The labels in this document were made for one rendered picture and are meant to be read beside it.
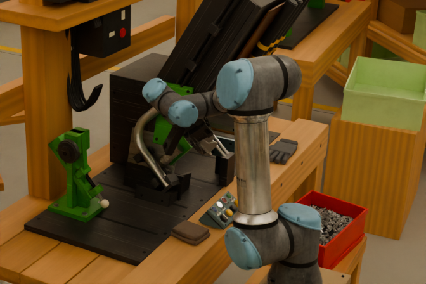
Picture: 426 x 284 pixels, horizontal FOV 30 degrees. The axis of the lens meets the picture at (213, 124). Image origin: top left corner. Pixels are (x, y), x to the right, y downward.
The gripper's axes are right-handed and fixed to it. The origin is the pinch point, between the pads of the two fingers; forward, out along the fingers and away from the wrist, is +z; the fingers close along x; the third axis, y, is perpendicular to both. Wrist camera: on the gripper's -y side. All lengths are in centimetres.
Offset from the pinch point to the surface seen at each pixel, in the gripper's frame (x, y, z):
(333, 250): -37, 19, 28
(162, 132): 12.1, -9.5, -8.0
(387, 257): 50, 15, 178
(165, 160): 3.3, -12.8, -4.5
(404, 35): 210, 93, 205
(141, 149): 10.1, -18.3, -8.3
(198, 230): -25.6, -11.3, 0.7
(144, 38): 77, -8, 1
